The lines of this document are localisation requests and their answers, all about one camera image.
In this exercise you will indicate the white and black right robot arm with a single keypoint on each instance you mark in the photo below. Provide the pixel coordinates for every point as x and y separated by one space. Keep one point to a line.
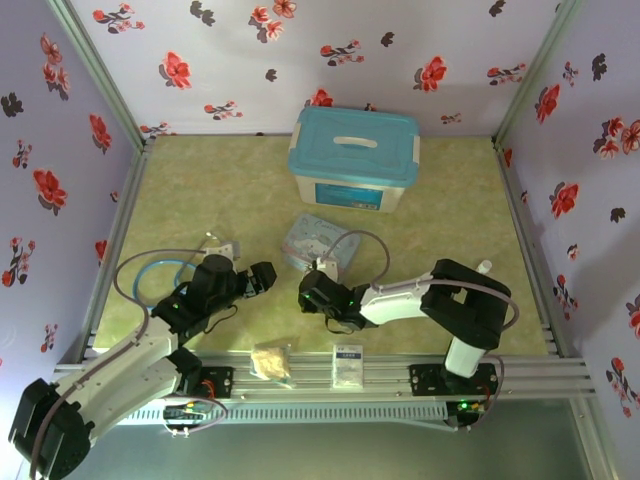
400 301

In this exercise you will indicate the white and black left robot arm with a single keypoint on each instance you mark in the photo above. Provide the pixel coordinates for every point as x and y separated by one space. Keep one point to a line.
125 370

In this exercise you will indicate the white packet with blue label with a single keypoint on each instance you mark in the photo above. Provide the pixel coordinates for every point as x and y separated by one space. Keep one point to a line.
348 367

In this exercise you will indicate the clear bag of beige contents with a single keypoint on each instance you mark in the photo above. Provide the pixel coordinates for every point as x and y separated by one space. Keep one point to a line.
270 365

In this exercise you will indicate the left base circuit board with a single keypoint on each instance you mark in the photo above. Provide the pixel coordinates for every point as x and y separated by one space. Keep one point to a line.
185 414

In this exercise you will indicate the base circuit board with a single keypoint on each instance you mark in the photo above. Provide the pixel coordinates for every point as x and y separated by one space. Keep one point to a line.
470 407
185 414

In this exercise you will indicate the blue lidded plastic storage box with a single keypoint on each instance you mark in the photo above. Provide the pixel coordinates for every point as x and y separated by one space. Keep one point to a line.
350 145

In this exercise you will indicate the small white bottle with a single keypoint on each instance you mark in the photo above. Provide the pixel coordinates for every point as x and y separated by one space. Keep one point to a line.
485 266

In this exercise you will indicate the right base circuit board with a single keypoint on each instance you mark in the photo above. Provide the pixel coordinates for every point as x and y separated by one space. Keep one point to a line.
470 407

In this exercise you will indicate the aluminium front rail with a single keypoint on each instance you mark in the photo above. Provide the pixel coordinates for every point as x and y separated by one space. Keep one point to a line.
320 395

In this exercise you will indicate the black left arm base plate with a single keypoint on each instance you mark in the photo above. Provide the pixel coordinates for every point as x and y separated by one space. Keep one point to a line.
222 382

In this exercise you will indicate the aluminium side rail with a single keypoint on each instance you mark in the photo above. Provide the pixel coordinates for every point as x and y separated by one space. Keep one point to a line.
525 240
125 210

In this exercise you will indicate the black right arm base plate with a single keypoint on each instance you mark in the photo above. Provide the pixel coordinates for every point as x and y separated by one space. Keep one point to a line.
425 380

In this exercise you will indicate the aluminium corner post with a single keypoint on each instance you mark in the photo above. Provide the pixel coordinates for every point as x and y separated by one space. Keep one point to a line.
535 70
95 70

